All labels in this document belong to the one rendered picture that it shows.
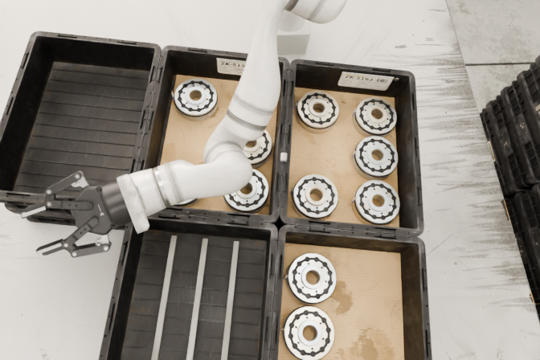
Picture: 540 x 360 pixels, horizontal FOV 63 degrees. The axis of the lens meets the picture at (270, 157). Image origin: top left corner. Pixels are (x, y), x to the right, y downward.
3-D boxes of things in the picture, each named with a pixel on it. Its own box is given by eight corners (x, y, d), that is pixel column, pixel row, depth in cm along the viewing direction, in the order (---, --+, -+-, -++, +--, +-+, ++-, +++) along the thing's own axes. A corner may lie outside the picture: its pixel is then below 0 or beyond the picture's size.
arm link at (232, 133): (228, 169, 83) (258, 103, 78) (243, 195, 75) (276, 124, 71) (194, 161, 79) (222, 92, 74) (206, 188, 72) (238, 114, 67)
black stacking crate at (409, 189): (285, 85, 115) (291, 59, 104) (397, 96, 116) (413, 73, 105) (275, 235, 100) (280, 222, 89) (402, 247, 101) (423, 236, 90)
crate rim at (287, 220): (289, 63, 106) (290, 57, 104) (411, 76, 107) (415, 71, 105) (278, 226, 91) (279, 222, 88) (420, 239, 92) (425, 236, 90)
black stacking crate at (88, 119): (52, 60, 112) (33, 31, 102) (169, 72, 114) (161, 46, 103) (5, 210, 97) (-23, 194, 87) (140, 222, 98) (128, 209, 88)
